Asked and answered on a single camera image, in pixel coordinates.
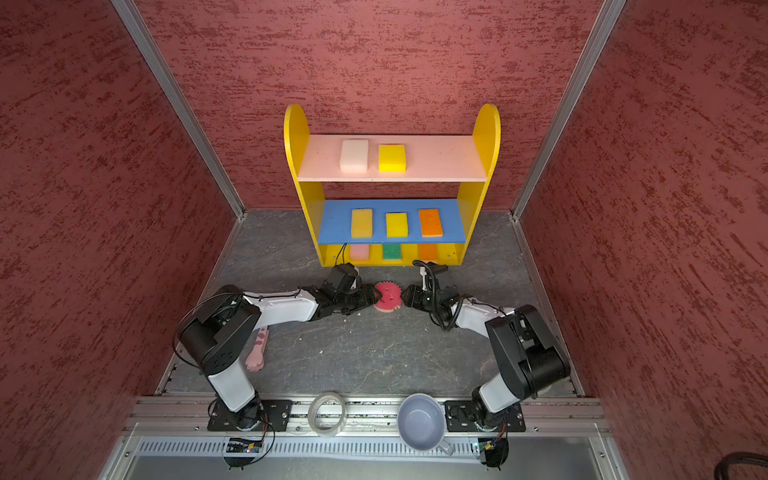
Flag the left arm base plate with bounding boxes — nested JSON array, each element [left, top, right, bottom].
[[207, 397, 293, 432]]

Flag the yellow shelf pink blue boards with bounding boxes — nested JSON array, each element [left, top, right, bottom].
[[283, 104, 501, 267]]

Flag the beige white sponge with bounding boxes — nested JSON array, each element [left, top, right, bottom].
[[339, 139, 369, 175]]

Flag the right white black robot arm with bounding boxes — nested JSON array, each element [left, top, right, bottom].
[[401, 260, 571, 431]]

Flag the clear tape roll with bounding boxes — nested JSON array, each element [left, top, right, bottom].
[[307, 392, 347, 437]]

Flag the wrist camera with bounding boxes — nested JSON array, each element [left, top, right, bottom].
[[328, 263, 358, 291], [419, 267, 432, 292]]

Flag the lavender mug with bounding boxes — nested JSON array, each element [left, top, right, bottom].
[[397, 393, 455, 456]]

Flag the small yellow square sponge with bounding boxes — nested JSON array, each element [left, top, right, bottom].
[[386, 212, 409, 238]]

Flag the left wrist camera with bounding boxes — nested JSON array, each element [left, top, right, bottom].
[[328, 263, 358, 291]]

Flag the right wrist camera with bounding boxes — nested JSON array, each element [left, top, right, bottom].
[[419, 267, 432, 292]]

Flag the orange sponge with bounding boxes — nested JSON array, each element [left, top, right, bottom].
[[417, 244, 439, 262], [419, 209, 444, 238]]

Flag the long yellow sponge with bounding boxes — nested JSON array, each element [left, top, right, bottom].
[[350, 209, 373, 239]]

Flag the round pink smiley sponge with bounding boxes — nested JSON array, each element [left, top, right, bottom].
[[374, 281, 402, 313]]

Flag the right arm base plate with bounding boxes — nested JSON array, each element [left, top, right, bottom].
[[444, 400, 526, 433]]

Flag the aluminium front rail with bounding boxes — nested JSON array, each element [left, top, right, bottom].
[[123, 394, 613, 438]]

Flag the green sponge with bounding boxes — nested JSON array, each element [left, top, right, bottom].
[[382, 243, 402, 262]]

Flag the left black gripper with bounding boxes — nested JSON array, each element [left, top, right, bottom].
[[336, 283, 383, 314]]

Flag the black cable coil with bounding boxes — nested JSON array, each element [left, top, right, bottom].
[[713, 451, 768, 480]]

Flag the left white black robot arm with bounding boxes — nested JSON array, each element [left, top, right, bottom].
[[172, 263, 383, 431]]

